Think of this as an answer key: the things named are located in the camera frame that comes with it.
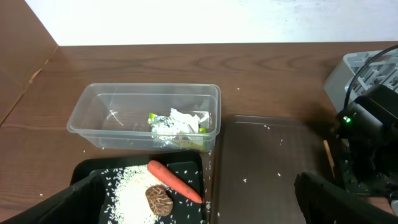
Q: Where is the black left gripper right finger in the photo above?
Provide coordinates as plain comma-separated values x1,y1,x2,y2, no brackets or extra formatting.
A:
294,172,397,224

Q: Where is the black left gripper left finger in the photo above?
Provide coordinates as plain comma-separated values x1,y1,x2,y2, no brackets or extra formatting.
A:
2,175,105,224

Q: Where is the orange carrot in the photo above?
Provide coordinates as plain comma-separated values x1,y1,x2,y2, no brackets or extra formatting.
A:
147,160,203,203

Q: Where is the yellow green snack wrapper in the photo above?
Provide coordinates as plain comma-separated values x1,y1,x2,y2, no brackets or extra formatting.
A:
151,132,205,150

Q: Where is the white napkin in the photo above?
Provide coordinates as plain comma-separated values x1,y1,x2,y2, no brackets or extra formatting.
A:
147,108,207,134

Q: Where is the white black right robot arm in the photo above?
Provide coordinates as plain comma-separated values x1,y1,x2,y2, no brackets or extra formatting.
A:
336,85,397,200

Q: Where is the grey plastic dishwasher rack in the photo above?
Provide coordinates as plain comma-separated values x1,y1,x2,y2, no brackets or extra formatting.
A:
323,50,397,112

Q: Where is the right wooden chopstick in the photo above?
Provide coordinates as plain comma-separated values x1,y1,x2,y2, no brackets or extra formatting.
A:
323,140,336,179

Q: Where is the white rice pile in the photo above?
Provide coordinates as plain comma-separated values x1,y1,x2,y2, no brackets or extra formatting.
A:
98,165,176,224

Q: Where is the brown food scrap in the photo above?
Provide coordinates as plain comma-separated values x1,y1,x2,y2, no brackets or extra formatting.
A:
145,185,174,217

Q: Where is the brown checkered serving tray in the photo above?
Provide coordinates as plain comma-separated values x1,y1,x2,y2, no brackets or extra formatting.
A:
210,115,339,224

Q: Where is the clear plastic bin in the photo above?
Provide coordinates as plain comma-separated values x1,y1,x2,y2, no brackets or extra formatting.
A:
67,83,221,151

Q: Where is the black flat tray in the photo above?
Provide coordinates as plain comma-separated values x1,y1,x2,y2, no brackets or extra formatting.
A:
71,151,207,224

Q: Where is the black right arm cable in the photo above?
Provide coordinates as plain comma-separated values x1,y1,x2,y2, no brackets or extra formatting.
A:
343,45,398,110

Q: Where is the brown cardboard wall panel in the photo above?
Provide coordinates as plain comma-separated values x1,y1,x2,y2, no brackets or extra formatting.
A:
1,0,58,122

